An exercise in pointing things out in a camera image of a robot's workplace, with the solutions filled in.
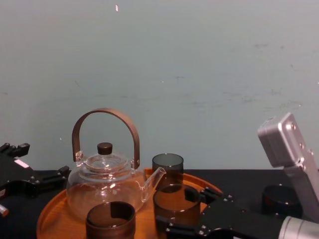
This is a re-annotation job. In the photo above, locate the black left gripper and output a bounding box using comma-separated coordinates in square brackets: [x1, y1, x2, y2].
[0, 142, 70, 203]

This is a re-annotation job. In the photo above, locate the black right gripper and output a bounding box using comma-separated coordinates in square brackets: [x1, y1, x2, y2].
[156, 186, 288, 239]

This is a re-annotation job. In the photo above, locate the round orange wooden tray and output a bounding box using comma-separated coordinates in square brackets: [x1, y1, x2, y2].
[36, 167, 224, 239]

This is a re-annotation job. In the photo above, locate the smoked glass cup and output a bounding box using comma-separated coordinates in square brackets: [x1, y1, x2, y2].
[85, 201, 137, 239]
[153, 183, 202, 234]
[261, 184, 304, 221]
[152, 153, 184, 193]

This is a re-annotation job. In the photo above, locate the black table cloth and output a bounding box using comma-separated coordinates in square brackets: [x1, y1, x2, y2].
[0, 168, 319, 239]

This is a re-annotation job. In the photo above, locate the glass lid with brown knob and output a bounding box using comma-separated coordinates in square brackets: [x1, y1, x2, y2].
[85, 142, 131, 173]

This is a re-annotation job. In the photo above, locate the glass teapot with brown handle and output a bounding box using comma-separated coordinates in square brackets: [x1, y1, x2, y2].
[65, 107, 167, 218]

